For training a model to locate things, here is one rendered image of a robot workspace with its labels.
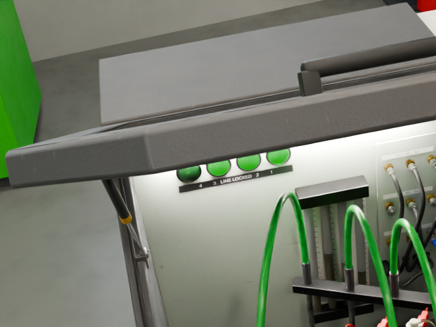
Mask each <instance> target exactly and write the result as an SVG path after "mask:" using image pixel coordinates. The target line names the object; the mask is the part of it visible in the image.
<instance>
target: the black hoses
mask: <svg viewBox="0 0 436 327"><path fill-rule="evenodd" d="M412 172H413V173H414V175H415V178H416V180H417V184H418V187H419V190H420V195H421V205H420V211H419V212H418V210H417V209H416V208H413V212H414V213H415V217H416V221H417V222H416V225H415V231H416V233H418V237H419V239H420V241H421V243H422V246H423V248H424V251H425V248H426V246H427V244H428V242H429V240H430V238H431V236H432V235H433V233H434V231H435V229H436V218H435V220H434V222H433V224H432V226H431V228H430V230H429V232H428V234H427V236H426V238H425V240H424V241H423V236H422V227H421V221H422V218H423V215H424V210H425V205H426V196H425V191H424V187H423V185H422V181H421V179H420V176H419V173H418V171H417V170H416V169H413V170H412ZM391 178H392V180H393V182H394V185H395V188H396V190H397V193H398V196H399V200H400V215H399V219H403V218H404V197H403V194H402V190H401V188H400V185H399V183H398V180H397V178H396V175H395V174H394V173H391ZM412 247H413V244H412V241H411V240H410V242H409V245H408V248H407V250H406V254H405V256H404V257H403V258H402V264H401V266H400V260H399V255H398V260H397V269H398V276H399V282H398V286H399V287H401V288H403V287H406V286H408V285H409V284H410V283H412V282H413V281H414V280H416V279H417V278H418V277H419V276H421V275H423V272H422V267H421V265H420V262H419V259H418V256H417V254H414V255H413V259H414V262H413V263H412V265H411V266H410V267H409V255H410V253H411V249H412ZM425 253H426V256H427V259H428V261H429V263H430V268H431V269H432V268H433V267H434V262H433V260H432V259H431V258H430V253H429V252H425ZM382 263H383V266H384V269H385V274H386V275H387V276H388V277H389V271H390V265H389V268H388V261H387V260H383V261H382ZM416 265H417V266H418V268H419V269H420V270H421V271H420V272H418V273H416V274H415V275H414V276H413V277H411V278H410V279H409V280H408V281H406V282H405V283H403V284H401V282H400V274H401V273H402V271H403V270H404V267H406V271H407V272H409V273H410V272H411V271H413V269H414V268H415V266H416Z"/></svg>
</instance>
